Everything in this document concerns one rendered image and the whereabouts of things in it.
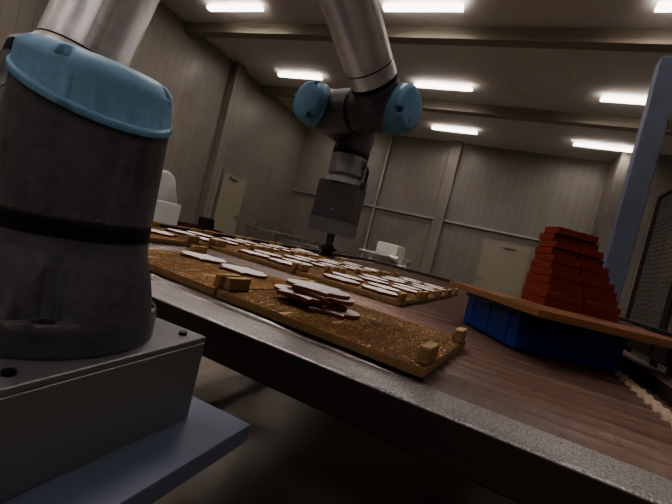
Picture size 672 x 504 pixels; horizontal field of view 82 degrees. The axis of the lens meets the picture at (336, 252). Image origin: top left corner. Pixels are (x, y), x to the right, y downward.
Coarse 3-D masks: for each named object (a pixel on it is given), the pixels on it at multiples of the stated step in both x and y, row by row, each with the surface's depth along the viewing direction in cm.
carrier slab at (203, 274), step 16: (160, 256) 97; (176, 256) 104; (160, 272) 82; (176, 272) 81; (192, 272) 86; (208, 272) 91; (224, 272) 97; (208, 288) 75; (256, 288) 86; (272, 288) 91
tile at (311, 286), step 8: (288, 280) 79; (296, 280) 82; (296, 288) 76; (304, 288) 76; (312, 288) 76; (320, 288) 79; (328, 288) 82; (328, 296) 76; (336, 296) 76; (344, 296) 77
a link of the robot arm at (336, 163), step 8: (336, 152) 77; (344, 152) 76; (336, 160) 77; (344, 160) 76; (352, 160) 76; (360, 160) 76; (328, 168) 79; (336, 168) 76; (344, 168) 76; (352, 168) 76; (360, 168) 77; (368, 168) 78; (344, 176) 76; (352, 176) 77; (360, 176) 77
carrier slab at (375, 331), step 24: (264, 312) 68; (288, 312) 69; (312, 312) 74; (360, 312) 88; (336, 336) 62; (360, 336) 64; (384, 336) 69; (408, 336) 74; (432, 336) 80; (384, 360) 58; (408, 360) 57
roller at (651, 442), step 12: (456, 372) 64; (480, 384) 62; (492, 384) 62; (516, 396) 60; (528, 396) 60; (552, 408) 58; (564, 408) 58; (588, 420) 56; (600, 420) 56; (612, 432) 54; (624, 432) 54; (636, 432) 55; (648, 444) 53; (660, 444) 53
